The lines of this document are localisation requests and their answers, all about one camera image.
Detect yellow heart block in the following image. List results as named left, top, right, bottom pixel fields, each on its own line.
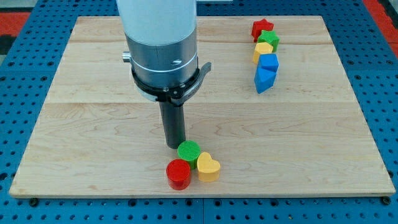
left=197, top=152, right=221, bottom=182

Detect red circle block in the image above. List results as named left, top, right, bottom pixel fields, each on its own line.
left=166, top=159, right=191, bottom=190

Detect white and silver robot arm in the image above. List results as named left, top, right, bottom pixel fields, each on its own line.
left=116, top=0, right=198, bottom=101

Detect green circle block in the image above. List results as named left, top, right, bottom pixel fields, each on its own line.
left=177, top=140, right=201, bottom=170

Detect light wooden board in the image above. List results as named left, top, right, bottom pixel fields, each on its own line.
left=9, top=16, right=396, bottom=198

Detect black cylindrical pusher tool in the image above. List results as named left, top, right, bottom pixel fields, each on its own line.
left=159, top=102, right=186, bottom=149

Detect blue pointed block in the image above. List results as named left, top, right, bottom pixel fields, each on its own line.
left=254, top=67, right=277, bottom=94

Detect blue cube block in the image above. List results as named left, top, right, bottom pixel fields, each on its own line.
left=257, top=54, right=279, bottom=72

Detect yellow pentagon block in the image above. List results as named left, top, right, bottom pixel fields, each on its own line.
left=252, top=42, right=274, bottom=64

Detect green star block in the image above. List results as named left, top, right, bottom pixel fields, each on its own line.
left=257, top=30, right=280, bottom=52

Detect red star block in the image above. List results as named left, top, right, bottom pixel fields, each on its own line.
left=251, top=18, right=274, bottom=42

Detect black clamp ring with lever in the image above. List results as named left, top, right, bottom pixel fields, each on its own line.
left=131, top=62, right=212, bottom=107

